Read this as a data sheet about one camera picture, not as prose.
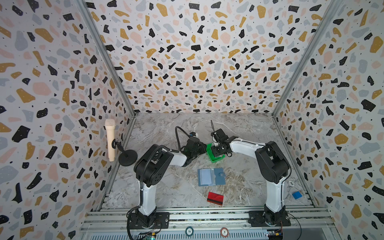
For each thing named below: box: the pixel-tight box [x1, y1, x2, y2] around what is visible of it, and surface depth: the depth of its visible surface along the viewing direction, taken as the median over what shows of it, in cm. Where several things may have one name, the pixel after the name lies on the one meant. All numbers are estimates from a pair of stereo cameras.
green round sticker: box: [185, 226, 194, 237], surface depth 72 cm
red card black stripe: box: [207, 191, 225, 206], surface depth 83 cm
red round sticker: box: [220, 227, 229, 238], surface depth 73 cm
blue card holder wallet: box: [197, 167, 226, 187], surface depth 89 cm
